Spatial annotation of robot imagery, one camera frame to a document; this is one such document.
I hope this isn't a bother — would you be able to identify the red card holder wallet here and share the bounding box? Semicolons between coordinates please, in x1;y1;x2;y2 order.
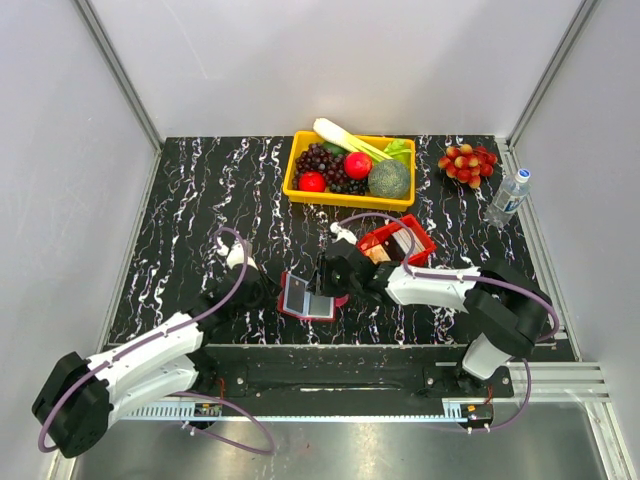
277;272;349;322

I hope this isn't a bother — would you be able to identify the black VIP credit card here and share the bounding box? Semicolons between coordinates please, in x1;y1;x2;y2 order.
283;276;308;316

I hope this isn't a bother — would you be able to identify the stack of credit cards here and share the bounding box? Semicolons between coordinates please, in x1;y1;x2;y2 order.
360;225;432;267

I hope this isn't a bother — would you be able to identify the red plastic card bin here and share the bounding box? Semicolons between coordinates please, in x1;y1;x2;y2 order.
358;214;436;267

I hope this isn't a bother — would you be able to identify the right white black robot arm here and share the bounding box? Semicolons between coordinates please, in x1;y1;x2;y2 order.
312;224;554;396

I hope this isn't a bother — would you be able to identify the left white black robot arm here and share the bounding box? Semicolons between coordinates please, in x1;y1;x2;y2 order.
32;240;275;458

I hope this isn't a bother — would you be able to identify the yellow plastic fruit tray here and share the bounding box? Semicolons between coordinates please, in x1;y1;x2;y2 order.
283;131;416;212

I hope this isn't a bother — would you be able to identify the red apple lower left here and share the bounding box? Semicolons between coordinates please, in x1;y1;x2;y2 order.
298;171;326;193

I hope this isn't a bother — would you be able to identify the red apple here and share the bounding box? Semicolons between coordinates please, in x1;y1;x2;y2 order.
344;152;373;180
298;171;326;193

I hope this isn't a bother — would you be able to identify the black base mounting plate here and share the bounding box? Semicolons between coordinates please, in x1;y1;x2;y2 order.
190;345;514;399

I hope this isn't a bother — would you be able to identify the red apple upper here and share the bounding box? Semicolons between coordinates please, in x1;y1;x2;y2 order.
344;152;373;180

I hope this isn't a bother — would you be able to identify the dark purple grape bunch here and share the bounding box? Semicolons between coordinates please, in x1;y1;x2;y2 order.
292;142;368;196

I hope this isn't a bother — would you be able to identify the dark green cucumber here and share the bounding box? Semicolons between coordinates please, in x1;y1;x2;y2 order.
322;142;348;156

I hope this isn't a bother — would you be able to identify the green lettuce leaf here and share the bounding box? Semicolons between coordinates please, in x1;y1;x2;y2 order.
383;138;412;167

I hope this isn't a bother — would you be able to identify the white green leek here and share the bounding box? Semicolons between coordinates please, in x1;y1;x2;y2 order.
312;118;391;162

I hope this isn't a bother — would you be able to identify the clear water bottle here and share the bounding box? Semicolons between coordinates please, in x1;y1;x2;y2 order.
484;168;531;229

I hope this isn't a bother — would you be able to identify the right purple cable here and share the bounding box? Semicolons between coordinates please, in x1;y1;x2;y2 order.
337;213;560;434

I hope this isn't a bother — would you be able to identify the purple cable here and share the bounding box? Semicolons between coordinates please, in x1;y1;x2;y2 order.
337;213;560;434
37;227;277;455

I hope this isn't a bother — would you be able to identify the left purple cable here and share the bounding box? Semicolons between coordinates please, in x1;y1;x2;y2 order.
37;227;277;455

